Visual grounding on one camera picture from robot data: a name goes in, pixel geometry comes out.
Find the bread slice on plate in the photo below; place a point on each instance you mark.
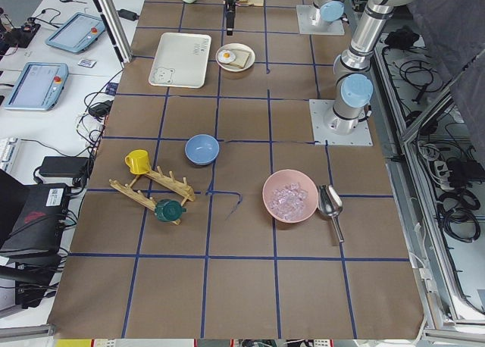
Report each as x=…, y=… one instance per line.
x=242, y=58

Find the fried egg toy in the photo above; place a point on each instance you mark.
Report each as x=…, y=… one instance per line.
x=226, y=56

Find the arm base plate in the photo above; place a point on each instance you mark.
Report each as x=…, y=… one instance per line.
x=323, y=28
x=329, y=129

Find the aluminium frame post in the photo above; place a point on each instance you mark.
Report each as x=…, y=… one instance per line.
x=116, y=34

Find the black power adapter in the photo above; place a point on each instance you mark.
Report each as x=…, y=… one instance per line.
x=58, y=166

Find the black computer box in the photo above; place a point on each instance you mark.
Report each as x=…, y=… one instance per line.
x=31, y=217

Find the small black adapter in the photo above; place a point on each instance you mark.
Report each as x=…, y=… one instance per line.
x=128, y=15

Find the upper blue teach pendant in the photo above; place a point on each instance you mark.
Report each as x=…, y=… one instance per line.
x=77, y=33

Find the dark green cup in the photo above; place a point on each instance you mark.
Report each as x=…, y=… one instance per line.
x=168, y=210

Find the pink bowl with ice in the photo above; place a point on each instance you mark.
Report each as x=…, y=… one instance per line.
x=290, y=196

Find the metal scoop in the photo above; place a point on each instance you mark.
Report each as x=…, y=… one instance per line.
x=330, y=205

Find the cream bear tray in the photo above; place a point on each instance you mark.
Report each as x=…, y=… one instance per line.
x=181, y=60

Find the blue teach pendant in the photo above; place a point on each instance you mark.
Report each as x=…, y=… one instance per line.
x=77, y=33
x=38, y=87

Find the beige round plate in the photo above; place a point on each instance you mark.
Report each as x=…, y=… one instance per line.
x=240, y=46

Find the blue bowl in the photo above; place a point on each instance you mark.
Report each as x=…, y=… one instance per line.
x=202, y=149

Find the yellow cup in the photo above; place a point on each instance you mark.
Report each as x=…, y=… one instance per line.
x=138, y=161

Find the lower blue teach pendant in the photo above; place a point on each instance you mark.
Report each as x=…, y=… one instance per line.
x=38, y=87

